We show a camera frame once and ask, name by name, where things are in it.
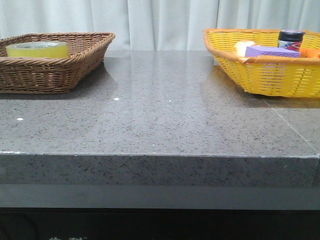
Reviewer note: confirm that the brown wicker basket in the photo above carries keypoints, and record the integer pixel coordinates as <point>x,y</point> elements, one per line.
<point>27,75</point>

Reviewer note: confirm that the orange object in basket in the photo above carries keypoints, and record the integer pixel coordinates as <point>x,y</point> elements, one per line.
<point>309,53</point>

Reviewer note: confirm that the yellow woven plastic basket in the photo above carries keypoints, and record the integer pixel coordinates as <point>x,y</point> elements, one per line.
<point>266,75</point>

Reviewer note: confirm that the purple sponge block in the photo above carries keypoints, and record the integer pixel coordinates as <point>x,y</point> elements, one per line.
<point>255,51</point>

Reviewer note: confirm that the round bread roll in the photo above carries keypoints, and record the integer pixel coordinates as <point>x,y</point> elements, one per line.
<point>240,47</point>

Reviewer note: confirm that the white curtain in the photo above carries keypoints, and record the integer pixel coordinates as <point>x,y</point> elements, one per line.
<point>155,25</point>

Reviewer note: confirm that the dark can with label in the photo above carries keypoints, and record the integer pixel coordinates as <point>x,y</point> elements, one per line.
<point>290,39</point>

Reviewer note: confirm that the yellow packing tape roll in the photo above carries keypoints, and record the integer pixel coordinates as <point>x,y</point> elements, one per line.
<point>39,49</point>

